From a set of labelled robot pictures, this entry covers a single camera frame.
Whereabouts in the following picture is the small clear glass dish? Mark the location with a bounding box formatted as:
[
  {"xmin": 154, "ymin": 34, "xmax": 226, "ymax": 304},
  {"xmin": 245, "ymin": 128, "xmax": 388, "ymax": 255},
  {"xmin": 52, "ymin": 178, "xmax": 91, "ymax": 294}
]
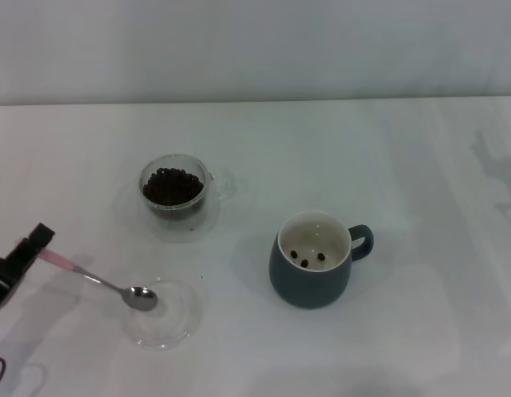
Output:
[{"xmin": 122, "ymin": 278, "xmax": 204, "ymax": 352}]

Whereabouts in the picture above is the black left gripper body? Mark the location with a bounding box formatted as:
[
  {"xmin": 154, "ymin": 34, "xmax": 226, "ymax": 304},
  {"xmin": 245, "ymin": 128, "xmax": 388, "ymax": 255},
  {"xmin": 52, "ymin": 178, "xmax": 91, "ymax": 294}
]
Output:
[{"xmin": 0, "ymin": 250, "xmax": 33, "ymax": 319}]

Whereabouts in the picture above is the pile of coffee beans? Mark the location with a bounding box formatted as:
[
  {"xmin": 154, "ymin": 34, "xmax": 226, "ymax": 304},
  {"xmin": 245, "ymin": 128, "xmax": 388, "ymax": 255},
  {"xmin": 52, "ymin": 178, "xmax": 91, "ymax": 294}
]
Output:
[{"xmin": 141, "ymin": 165, "xmax": 205, "ymax": 207}]

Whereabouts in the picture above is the pink handled metal spoon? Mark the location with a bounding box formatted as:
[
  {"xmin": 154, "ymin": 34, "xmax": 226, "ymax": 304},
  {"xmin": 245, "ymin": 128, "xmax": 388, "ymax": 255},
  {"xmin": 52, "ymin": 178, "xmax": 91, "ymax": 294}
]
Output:
[{"xmin": 39, "ymin": 248, "xmax": 159, "ymax": 313}]

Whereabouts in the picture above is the dark blue ceramic mug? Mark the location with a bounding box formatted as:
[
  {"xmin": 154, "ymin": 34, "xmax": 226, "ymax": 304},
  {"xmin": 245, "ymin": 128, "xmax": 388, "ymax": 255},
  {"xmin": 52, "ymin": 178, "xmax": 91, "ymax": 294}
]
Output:
[{"xmin": 268, "ymin": 211, "xmax": 375, "ymax": 310}]

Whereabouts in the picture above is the large clear glass saucer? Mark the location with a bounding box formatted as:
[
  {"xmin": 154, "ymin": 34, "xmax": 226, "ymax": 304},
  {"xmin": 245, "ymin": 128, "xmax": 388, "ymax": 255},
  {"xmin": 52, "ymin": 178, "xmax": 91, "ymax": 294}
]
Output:
[{"xmin": 114, "ymin": 181, "xmax": 222, "ymax": 243}]

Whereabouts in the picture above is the clear double-wall glass cup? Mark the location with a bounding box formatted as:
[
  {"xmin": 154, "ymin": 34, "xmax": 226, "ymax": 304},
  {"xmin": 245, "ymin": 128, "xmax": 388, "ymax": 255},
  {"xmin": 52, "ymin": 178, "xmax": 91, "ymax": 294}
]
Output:
[{"xmin": 138, "ymin": 153, "xmax": 237, "ymax": 222}]

